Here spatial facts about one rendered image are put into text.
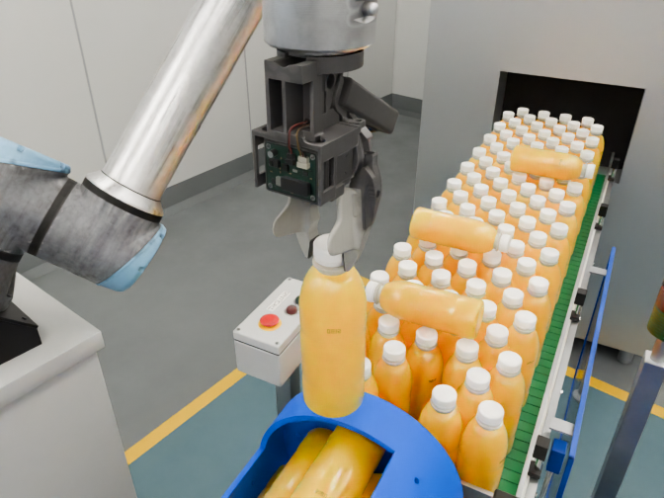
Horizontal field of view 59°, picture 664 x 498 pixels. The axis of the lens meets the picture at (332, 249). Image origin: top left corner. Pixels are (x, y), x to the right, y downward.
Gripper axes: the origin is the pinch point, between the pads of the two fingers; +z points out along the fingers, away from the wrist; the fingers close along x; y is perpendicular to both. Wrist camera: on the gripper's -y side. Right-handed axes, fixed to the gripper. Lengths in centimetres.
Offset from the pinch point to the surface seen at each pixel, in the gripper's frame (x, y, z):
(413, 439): 8.9, -5.3, 27.0
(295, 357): -25, -26, 45
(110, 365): -161, -69, 146
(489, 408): 12.8, -25.4, 36.5
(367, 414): 2.9, -4.0, 25.0
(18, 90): -256, -112, 49
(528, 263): 5, -69, 35
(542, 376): 15, -62, 57
